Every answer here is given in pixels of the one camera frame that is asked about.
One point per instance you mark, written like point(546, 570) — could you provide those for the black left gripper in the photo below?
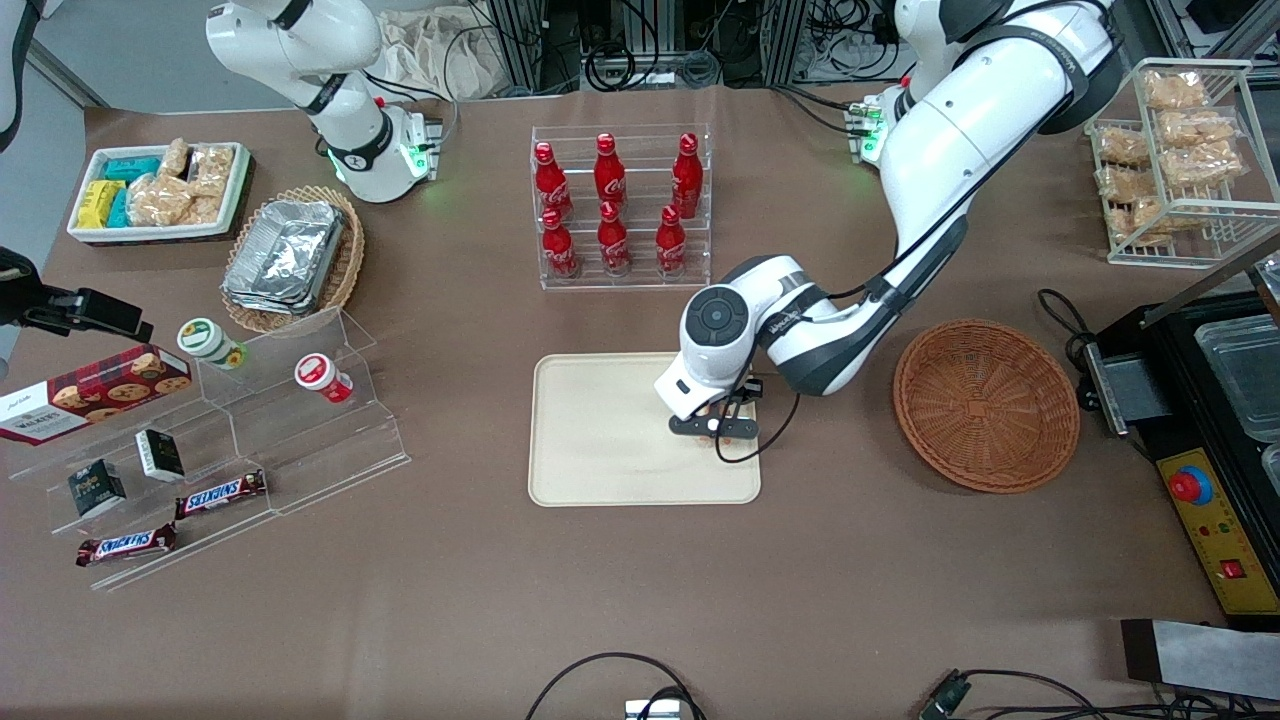
point(751, 388)

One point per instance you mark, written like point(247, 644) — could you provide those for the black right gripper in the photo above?
point(40, 301)

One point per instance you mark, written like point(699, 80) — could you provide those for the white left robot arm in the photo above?
point(940, 150)

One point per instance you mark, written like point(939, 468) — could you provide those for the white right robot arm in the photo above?
point(370, 150)

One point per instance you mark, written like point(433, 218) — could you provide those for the cream plastic tray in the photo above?
point(600, 440)

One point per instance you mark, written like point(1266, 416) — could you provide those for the brown round wicker basket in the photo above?
point(985, 405)

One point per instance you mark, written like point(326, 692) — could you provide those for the light oval wicker basket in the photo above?
point(350, 260)

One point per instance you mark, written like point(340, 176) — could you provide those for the yellow snack pack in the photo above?
point(98, 204)

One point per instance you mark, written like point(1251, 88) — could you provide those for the teal snack pack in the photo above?
point(120, 210)
point(132, 167)

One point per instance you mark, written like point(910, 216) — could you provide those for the red tartan cookie box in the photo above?
point(95, 395)

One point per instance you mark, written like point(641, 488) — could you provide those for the white rectangular snack bin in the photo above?
point(150, 233)

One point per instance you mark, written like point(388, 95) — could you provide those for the red cola bottle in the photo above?
point(610, 172)
point(560, 248)
point(687, 175)
point(553, 180)
point(673, 244)
point(614, 242)

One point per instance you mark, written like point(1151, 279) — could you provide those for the clear acrylic bottle rack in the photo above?
point(620, 285)

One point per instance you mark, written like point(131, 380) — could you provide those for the clear bag of crackers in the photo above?
point(1160, 218)
point(175, 158)
point(1122, 145)
point(1172, 90)
point(160, 200)
point(1125, 185)
point(1198, 128)
point(212, 170)
point(1200, 165)

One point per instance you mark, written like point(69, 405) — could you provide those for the green lid yoghurt cup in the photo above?
point(208, 340)

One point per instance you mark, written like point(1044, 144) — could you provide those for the black box gold print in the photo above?
point(97, 490)

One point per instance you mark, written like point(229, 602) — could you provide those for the black box white label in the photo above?
point(160, 455)

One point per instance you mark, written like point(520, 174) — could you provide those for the aluminium foil container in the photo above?
point(285, 255)

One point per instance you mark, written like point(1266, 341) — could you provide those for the Snickers chocolate bar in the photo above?
point(125, 545)
point(220, 494)

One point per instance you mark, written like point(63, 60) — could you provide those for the clear acrylic step stand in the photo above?
point(340, 450)
point(60, 580)

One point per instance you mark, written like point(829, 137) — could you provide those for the red lid yoghurt cup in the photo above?
point(318, 375)

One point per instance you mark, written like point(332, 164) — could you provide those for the small silver device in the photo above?
point(652, 710)

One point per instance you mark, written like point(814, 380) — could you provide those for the beige crumpled cloth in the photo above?
point(440, 55)

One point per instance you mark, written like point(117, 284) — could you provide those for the black sealing machine yellow panel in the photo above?
point(1210, 500)

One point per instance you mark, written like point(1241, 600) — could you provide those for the large clear plastic container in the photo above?
point(1245, 375)

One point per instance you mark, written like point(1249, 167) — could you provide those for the small clear plastic container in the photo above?
point(1270, 282)

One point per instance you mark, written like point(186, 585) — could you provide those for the grey flat plate black end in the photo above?
point(1210, 660)

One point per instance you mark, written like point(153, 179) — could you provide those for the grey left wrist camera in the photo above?
point(735, 428)

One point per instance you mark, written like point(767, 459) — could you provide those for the aluminium frame post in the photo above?
point(518, 45)
point(785, 40)

